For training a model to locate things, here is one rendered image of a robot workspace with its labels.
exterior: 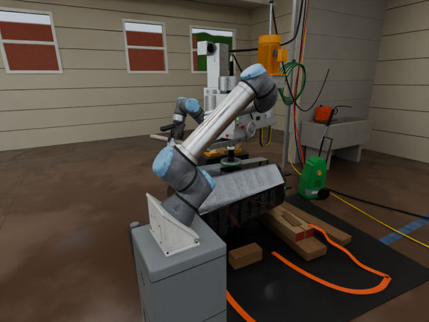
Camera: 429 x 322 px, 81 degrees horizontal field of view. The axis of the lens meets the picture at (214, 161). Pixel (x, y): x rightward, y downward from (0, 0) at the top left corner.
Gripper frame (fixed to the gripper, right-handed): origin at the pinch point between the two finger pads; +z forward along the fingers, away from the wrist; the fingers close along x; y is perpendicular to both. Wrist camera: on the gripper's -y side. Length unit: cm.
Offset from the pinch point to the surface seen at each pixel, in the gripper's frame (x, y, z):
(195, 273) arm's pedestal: -51, 46, 55
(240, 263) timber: 59, 70, 85
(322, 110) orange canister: 335, 158, -141
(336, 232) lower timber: 113, 160, 44
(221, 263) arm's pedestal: -42, 57, 50
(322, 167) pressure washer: 195, 150, -26
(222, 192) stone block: 55, 39, 27
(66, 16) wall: 389, -489, -262
